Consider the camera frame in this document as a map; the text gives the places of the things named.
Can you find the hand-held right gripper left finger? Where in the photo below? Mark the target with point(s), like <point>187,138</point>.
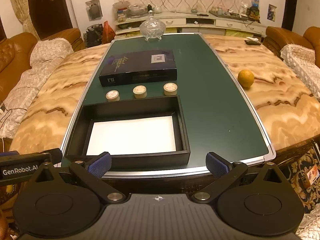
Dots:
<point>100,165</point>

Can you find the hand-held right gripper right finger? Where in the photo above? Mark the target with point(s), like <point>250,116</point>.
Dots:
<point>216,165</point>

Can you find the black box white lining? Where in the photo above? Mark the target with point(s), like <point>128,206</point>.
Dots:
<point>130,132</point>

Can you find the small round cream jar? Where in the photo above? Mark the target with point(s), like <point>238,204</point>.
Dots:
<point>112,96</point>
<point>170,89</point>
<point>139,92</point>

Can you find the dark blue book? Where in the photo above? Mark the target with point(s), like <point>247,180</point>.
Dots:
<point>140,65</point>

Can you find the marble desktop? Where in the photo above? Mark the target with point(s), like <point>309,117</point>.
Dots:
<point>47,97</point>

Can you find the ornate patterned cloth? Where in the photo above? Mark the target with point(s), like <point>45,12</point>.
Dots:
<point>300,165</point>

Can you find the orange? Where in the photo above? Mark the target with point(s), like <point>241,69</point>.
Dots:
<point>246,78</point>

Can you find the white lace sofa cover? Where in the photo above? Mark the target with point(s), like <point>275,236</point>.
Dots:
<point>42,55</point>

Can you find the brown leather sofa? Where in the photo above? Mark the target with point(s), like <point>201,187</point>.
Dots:
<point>15,47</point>

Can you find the black remote control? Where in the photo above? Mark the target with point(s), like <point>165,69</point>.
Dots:
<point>252,43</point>

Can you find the black plastic bag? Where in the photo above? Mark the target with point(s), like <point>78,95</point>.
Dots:
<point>93,35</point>

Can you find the white tissue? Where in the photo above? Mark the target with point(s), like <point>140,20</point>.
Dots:
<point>252,39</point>

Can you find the red plastic bag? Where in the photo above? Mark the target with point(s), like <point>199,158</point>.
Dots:
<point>108,31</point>

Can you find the white lace armchair cover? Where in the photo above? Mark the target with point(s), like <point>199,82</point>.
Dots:
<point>302,60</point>

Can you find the brown leather armchair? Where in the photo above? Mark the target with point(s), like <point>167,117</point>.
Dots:
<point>277,33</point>

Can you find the white tv cabinet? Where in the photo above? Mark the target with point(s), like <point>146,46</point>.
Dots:
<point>190,21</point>

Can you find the crystal glass candy dish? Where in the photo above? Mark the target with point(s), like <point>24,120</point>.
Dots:
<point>151,27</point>

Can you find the tea tray with teaware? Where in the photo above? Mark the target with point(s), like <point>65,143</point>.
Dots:
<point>225,12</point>

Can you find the large glass jar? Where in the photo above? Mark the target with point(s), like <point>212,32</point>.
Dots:
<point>120,12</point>

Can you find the golden curtain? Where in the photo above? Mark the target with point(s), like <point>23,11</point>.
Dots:
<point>21,12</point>

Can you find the glass bowl with lid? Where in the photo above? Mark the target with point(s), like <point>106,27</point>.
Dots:
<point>137,9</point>

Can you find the blue carton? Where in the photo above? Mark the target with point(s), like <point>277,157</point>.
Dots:
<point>255,1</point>

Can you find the green mat with silver frame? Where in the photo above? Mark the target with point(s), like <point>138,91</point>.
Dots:
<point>215,97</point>

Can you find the grey wall poster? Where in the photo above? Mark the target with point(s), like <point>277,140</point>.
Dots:
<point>93,10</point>

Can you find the blue wall poster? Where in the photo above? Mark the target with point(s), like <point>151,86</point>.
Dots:
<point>272,12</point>

